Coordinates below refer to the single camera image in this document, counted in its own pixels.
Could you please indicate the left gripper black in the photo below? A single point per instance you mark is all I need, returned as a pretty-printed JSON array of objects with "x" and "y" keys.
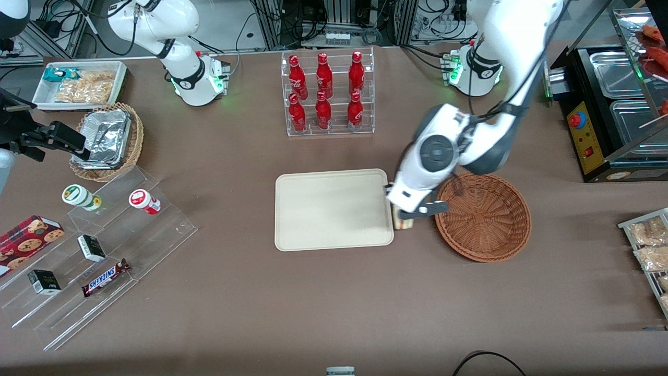
[{"x": 404, "y": 216}]

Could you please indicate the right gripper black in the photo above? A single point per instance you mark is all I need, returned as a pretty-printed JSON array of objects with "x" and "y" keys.
[{"x": 15, "y": 128}]

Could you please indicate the triangle sandwich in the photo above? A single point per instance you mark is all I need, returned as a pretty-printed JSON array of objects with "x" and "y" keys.
[{"x": 404, "y": 224}]

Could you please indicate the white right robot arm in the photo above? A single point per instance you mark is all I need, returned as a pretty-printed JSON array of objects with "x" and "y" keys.
[{"x": 182, "y": 78}]

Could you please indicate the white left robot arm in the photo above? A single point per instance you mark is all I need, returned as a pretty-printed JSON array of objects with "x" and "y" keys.
[{"x": 522, "y": 31}]

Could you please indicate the brown wicker basket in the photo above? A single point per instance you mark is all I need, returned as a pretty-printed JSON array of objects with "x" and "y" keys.
[{"x": 490, "y": 230}]

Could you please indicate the light wicker basket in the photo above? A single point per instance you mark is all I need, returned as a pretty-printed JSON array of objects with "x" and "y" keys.
[{"x": 134, "y": 141}]

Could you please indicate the beige rectangular tray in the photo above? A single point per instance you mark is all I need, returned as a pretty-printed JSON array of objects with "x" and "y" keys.
[{"x": 334, "y": 209}]

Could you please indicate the tray with packaged snacks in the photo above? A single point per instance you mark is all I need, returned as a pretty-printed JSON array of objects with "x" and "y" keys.
[{"x": 626, "y": 225}]

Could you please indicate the white plastic bin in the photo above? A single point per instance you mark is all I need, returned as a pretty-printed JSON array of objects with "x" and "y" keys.
[{"x": 39, "y": 96}]

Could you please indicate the aluminium foil container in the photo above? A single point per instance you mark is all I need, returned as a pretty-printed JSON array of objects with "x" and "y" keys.
[{"x": 107, "y": 138}]

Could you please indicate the green lid sunflower jar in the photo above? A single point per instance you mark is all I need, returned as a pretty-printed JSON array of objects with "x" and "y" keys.
[{"x": 78, "y": 196}]

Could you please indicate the teal snack packet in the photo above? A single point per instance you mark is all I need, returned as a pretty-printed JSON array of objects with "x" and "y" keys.
[{"x": 55, "y": 74}]

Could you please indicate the red plaid cookie box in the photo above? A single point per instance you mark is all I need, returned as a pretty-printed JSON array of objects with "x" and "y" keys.
[{"x": 26, "y": 243}]

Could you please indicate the red lid white jar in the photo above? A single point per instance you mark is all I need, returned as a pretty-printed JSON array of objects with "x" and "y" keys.
[{"x": 143, "y": 201}]

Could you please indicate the small black carton box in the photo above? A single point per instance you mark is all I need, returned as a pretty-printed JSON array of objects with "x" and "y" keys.
[
  {"x": 91, "y": 248},
  {"x": 44, "y": 282}
]

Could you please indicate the clear acrylic bottle rack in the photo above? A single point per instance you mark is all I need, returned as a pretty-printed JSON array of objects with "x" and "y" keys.
[{"x": 339, "y": 125}]

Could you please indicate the red cola bottle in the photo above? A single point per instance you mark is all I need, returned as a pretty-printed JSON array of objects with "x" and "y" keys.
[
  {"x": 323, "y": 112},
  {"x": 356, "y": 73},
  {"x": 355, "y": 110},
  {"x": 297, "y": 114},
  {"x": 324, "y": 74},
  {"x": 297, "y": 77}
]

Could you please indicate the clear acrylic stepped shelf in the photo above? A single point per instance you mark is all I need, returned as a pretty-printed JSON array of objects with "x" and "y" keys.
[{"x": 130, "y": 245}]

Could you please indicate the Snickers chocolate bar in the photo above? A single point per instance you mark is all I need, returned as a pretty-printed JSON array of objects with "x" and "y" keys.
[{"x": 106, "y": 278}]

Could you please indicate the black food warmer machine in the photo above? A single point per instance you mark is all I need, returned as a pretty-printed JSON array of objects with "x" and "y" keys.
[{"x": 587, "y": 136}]

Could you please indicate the grey device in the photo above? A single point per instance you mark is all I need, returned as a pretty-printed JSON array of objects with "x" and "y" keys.
[{"x": 340, "y": 371}]

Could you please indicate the white power strip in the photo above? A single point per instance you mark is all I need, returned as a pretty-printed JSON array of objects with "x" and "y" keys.
[{"x": 338, "y": 37}]

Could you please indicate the clear bag of fried snacks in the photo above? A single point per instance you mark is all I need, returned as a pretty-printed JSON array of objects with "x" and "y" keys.
[
  {"x": 664, "y": 282},
  {"x": 646, "y": 232},
  {"x": 665, "y": 302},
  {"x": 652, "y": 258}
]

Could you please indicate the steel food pan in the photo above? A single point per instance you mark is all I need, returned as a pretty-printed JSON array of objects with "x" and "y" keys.
[
  {"x": 616, "y": 73},
  {"x": 636, "y": 125}
]

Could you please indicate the clear glass display cover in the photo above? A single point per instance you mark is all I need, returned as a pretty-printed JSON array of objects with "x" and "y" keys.
[{"x": 629, "y": 36}]

